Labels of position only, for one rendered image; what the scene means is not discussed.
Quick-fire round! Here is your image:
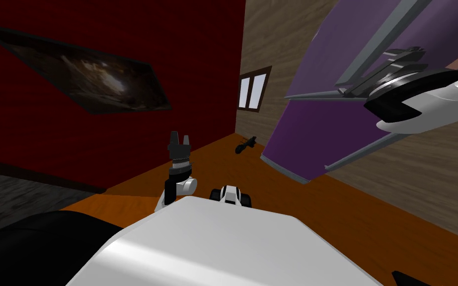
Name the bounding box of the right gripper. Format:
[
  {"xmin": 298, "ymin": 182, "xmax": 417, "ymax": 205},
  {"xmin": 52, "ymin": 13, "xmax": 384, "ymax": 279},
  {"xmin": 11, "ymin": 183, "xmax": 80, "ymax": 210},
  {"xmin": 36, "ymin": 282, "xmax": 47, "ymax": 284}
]
[{"xmin": 343, "ymin": 46, "xmax": 429, "ymax": 98}]

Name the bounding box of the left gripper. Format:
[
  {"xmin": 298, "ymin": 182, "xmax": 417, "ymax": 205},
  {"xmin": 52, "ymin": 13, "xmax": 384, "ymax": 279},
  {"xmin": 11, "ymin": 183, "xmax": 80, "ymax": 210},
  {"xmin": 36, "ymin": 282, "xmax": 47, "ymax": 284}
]
[{"xmin": 167, "ymin": 131, "xmax": 192, "ymax": 160}]

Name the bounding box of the small black floor object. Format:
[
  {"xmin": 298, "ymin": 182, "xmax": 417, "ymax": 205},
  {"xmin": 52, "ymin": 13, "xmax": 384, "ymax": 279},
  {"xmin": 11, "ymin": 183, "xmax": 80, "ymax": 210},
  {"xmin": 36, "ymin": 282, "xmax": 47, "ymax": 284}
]
[{"xmin": 234, "ymin": 136, "xmax": 258, "ymax": 155}]

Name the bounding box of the dark framed window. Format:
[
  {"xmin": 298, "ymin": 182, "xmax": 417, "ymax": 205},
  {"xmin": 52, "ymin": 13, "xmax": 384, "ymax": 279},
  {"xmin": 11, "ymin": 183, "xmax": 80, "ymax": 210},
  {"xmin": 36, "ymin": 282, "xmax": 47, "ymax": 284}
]
[{"xmin": 237, "ymin": 65, "xmax": 273, "ymax": 114}]

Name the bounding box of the purple cupboard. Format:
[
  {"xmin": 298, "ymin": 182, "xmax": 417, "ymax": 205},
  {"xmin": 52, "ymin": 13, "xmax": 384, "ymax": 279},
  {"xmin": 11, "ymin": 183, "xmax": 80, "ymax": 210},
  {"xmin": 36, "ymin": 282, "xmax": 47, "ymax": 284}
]
[{"xmin": 260, "ymin": 0, "xmax": 458, "ymax": 185}]

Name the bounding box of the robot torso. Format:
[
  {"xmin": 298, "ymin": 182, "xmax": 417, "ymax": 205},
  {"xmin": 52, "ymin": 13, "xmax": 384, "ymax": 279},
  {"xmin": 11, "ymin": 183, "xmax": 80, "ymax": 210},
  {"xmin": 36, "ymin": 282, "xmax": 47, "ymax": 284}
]
[{"xmin": 65, "ymin": 184, "xmax": 385, "ymax": 286}]

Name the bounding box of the long grey bar handle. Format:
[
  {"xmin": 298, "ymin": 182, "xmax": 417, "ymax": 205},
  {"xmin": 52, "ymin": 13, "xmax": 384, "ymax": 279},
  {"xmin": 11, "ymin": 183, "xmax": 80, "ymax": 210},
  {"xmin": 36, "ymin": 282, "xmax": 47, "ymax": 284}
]
[{"xmin": 334, "ymin": 0, "xmax": 433, "ymax": 88}]

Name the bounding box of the dark framed wall picture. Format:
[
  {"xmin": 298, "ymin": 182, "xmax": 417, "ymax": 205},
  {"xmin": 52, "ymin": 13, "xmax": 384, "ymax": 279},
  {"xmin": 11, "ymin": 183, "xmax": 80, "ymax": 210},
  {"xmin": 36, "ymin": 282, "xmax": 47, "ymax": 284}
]
[{"xmin": 0, "ymin": 19, "xmax": 173, "ymax": 116}]

